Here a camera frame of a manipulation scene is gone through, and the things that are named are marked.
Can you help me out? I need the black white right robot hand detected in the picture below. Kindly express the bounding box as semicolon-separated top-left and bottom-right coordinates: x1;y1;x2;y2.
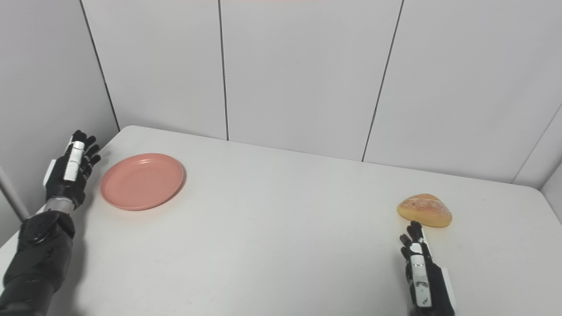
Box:
400;221;457;316

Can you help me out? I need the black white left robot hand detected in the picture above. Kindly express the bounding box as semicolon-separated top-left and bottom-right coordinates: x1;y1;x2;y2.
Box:
43;130;101;209

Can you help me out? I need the pink round plate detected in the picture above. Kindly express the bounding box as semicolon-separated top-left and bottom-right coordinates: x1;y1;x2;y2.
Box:
100;153;184;211

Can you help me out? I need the golden bread roll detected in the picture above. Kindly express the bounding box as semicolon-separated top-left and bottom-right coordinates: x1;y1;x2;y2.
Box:
397;194;453;228

